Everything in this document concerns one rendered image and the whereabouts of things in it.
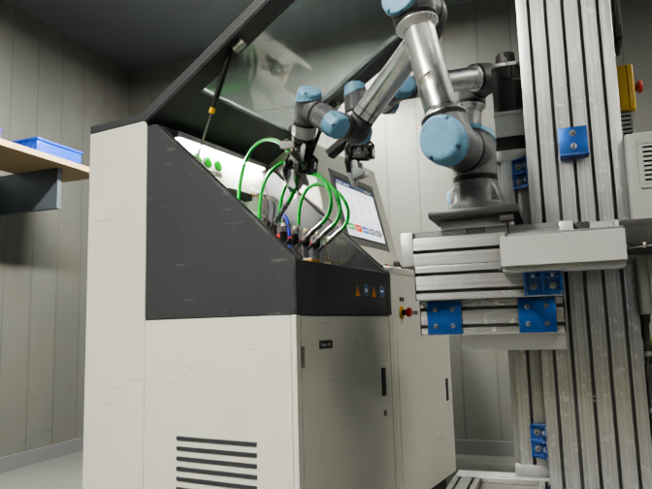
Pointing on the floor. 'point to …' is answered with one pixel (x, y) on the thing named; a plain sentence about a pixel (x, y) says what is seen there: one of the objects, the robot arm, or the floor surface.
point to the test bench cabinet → (227, 403)
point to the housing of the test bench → (115, 307)
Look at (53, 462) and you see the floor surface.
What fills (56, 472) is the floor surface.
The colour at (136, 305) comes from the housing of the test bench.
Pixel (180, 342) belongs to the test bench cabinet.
